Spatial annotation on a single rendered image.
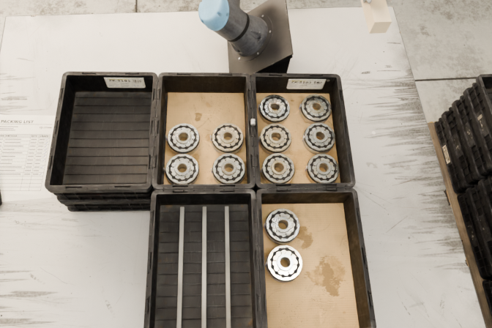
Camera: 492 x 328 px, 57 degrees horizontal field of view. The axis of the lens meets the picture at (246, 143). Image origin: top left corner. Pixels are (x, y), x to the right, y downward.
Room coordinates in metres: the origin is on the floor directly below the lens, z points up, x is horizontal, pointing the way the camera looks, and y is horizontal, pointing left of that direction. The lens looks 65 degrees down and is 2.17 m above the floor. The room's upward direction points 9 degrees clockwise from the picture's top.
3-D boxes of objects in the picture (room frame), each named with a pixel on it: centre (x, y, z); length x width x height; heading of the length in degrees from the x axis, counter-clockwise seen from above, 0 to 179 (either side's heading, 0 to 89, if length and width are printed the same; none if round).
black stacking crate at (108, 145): (0.57, 0.43, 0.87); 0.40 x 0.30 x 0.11; 10
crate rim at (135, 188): (0.57, 0.43, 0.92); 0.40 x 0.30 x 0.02; 10
